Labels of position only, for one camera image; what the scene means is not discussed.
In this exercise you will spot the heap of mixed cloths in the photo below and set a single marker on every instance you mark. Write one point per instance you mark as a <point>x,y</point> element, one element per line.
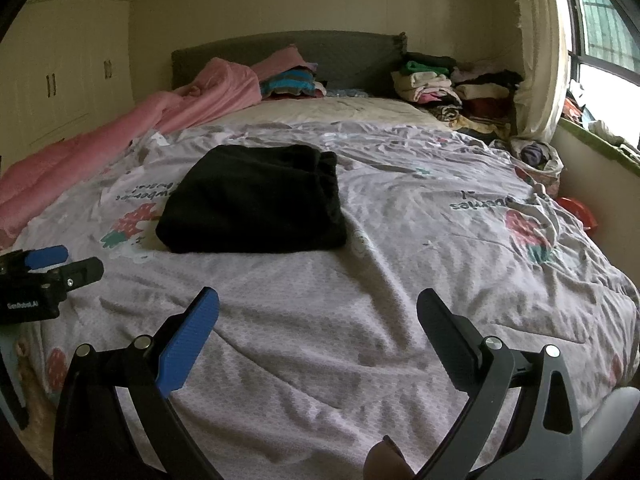
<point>607,127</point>

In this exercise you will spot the lilac printed duvet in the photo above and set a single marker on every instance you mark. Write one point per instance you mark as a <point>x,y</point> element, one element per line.
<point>400,240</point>

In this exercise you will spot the striped folded clothes stack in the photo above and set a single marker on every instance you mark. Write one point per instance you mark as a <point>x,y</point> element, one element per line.
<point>292,82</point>

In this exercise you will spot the red plastic tub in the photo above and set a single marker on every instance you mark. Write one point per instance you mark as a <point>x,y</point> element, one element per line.
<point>582,210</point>

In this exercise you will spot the pink blanket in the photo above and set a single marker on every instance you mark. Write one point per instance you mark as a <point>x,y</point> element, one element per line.
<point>125,125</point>

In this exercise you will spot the grey bed headboard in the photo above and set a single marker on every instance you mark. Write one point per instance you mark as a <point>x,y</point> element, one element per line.
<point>350,55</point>

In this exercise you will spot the black sweater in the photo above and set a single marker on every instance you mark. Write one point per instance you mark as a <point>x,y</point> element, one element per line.
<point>250,200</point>

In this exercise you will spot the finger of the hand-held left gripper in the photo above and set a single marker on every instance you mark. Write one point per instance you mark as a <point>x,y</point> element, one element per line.
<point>82,272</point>
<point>47,256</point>

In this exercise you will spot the green window ledge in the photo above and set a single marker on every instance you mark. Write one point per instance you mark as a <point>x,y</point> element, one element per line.
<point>600,149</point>

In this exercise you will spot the person's right hand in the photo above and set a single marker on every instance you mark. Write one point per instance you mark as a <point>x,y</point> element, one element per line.
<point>387,462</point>

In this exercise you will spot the cream wardrobe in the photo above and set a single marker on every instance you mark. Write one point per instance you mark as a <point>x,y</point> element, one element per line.
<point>65,60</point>

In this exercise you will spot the white bag of clothes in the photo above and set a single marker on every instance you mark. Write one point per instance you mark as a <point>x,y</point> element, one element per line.
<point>537,155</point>

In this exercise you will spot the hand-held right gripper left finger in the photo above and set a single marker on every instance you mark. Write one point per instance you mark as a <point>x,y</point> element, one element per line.
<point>187,345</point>

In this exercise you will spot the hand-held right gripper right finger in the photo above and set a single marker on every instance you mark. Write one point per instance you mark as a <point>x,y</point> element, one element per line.
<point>450,340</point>

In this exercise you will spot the window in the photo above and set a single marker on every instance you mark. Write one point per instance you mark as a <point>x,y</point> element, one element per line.
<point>605,20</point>

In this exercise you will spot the cream curtain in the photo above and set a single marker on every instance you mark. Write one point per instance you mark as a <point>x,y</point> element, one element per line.
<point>542,60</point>

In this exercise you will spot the pile of folded clothes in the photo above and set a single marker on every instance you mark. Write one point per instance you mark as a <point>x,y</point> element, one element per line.
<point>450,90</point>

